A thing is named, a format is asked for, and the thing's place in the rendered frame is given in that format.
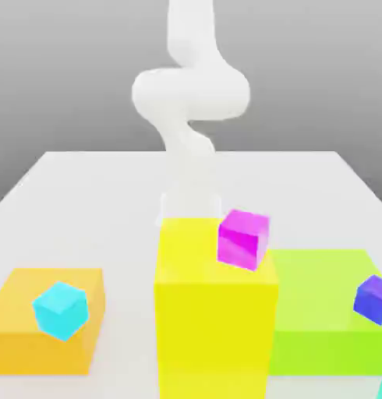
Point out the small blue cube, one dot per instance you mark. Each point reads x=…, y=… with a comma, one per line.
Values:
x=373, y=300

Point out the large lime green box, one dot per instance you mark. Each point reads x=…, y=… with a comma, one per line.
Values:
x=315, y=311

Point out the large orange box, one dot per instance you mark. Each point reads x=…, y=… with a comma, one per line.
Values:
x=19, y=352

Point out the large yellow box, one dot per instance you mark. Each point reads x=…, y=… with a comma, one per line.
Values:
x=216, y=327

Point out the small magenta cube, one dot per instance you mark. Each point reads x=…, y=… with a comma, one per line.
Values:
x=241, y=240

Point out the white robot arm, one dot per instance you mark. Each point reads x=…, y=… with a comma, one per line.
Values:
x=191, y=93

